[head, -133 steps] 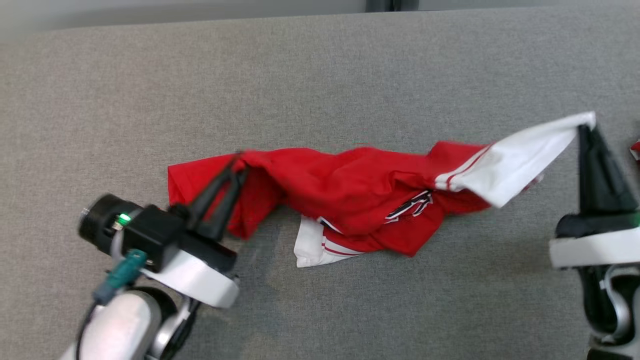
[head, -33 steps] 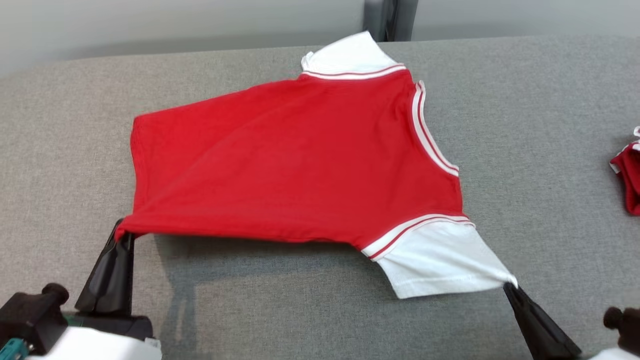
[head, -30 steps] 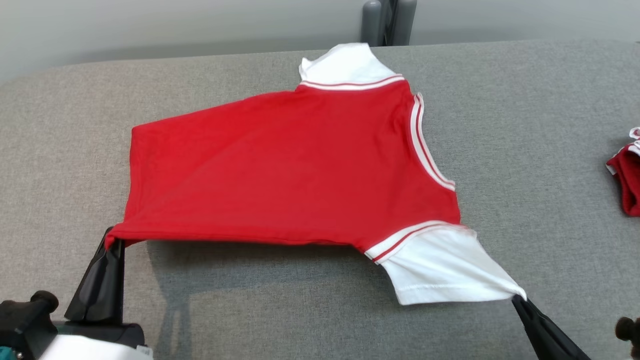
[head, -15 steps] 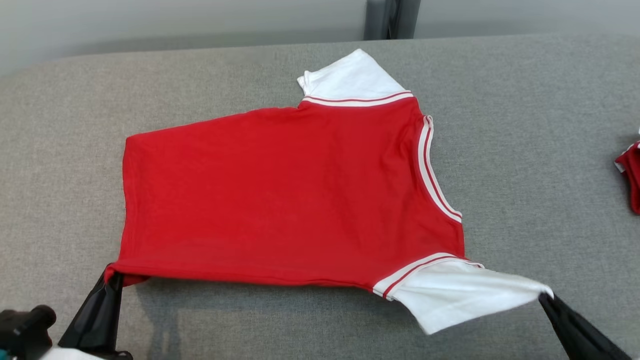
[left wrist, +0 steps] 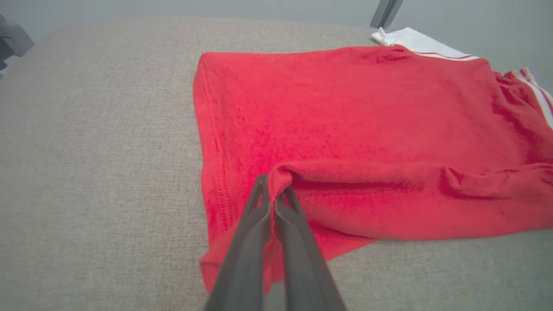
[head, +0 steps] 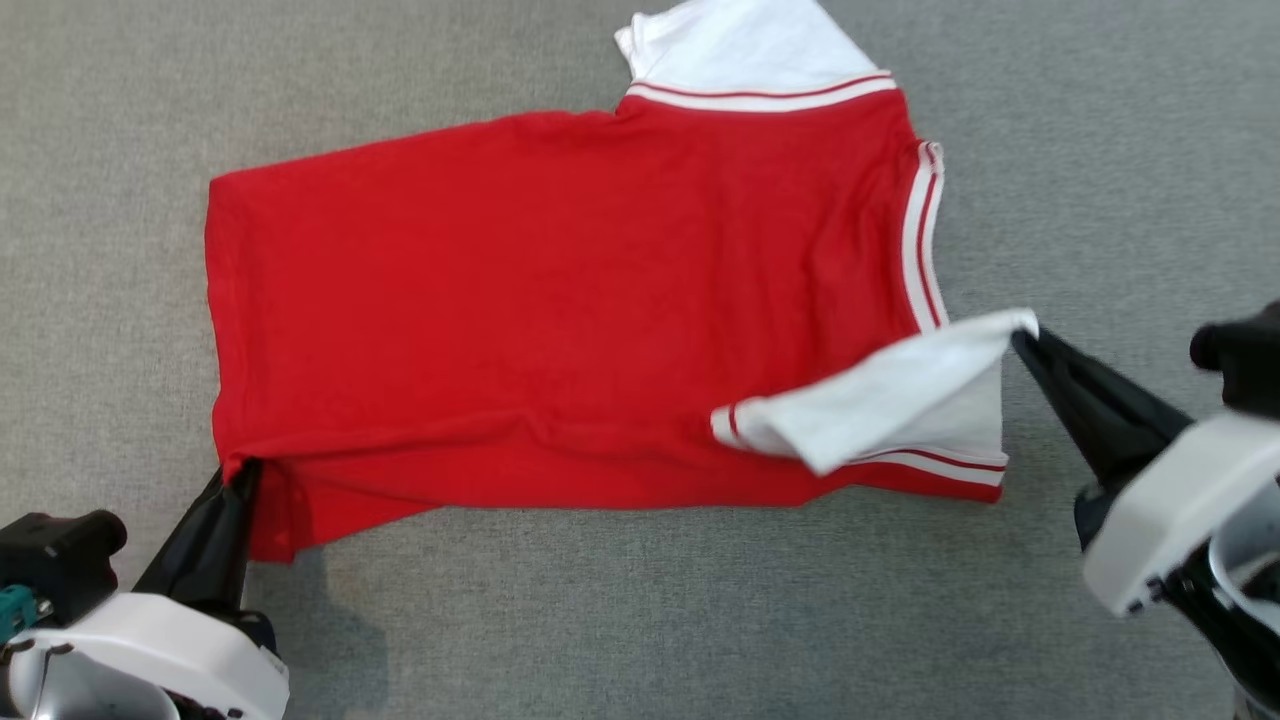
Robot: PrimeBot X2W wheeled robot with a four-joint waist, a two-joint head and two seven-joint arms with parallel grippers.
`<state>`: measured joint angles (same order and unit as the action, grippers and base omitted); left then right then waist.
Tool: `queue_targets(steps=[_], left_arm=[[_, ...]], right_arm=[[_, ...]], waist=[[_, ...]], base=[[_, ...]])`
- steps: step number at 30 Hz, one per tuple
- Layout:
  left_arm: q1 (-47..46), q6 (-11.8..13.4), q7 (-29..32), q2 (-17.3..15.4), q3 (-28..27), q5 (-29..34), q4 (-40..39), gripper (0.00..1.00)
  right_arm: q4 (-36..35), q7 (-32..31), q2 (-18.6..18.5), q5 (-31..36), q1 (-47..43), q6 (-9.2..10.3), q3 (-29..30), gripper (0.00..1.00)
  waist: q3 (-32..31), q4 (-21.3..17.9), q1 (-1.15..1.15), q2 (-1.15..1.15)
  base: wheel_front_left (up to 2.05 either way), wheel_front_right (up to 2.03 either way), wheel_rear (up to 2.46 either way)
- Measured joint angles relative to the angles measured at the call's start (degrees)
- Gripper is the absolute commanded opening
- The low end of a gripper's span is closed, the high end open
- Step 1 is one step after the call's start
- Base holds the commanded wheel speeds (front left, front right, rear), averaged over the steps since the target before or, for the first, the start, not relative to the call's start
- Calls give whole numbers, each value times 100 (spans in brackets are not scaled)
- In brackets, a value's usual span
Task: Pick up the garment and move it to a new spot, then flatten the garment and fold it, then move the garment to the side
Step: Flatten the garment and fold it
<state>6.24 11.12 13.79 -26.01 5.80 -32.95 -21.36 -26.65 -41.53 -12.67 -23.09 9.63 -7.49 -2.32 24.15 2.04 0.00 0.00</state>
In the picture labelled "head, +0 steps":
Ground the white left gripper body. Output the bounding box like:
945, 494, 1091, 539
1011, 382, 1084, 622
5, 593, 291, 720

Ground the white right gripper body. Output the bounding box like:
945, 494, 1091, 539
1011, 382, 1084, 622
1075, 412, 1280, 617

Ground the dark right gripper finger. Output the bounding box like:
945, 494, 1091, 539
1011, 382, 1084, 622
1011, 334, 1162, 492
1029, 329, 1197, 447

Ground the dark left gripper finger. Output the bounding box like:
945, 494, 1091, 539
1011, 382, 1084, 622
196, 459, 264, 614
135, 470, 237, 605

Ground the red shirt with white sleeves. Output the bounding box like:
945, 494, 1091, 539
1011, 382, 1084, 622
205, 0, 1041, 563

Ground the teal left camera connector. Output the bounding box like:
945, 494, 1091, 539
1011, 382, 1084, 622
0, 585, 53, 641

